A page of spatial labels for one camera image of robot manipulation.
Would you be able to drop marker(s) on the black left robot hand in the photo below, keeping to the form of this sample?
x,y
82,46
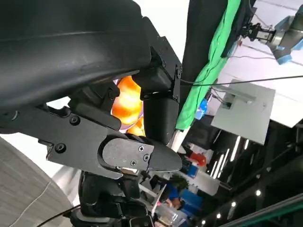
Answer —
x,y
59,47

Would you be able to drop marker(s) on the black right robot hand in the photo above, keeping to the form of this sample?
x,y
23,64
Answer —
x,y
106,191

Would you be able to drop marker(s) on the orange white toy bread roll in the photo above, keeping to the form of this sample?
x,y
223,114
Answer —
x,y
127,106

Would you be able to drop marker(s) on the lilac plate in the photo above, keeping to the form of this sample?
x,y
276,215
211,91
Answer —
x,y
124,128

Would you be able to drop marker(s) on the person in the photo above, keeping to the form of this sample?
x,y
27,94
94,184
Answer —
x,y
176,195

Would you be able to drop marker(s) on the red object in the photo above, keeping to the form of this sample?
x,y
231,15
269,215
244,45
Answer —
x,y
198,159

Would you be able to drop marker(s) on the blue box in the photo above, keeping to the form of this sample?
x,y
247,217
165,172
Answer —
x,y
203,108

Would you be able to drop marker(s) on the green cloth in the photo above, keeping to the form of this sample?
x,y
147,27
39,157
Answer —
x,y
201,94

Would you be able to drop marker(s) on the black cloth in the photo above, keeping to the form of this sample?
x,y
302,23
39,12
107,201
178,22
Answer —
x,y
201,28

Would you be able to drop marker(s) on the black fabric pile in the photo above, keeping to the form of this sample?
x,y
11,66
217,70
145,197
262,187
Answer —
x,y
239,28

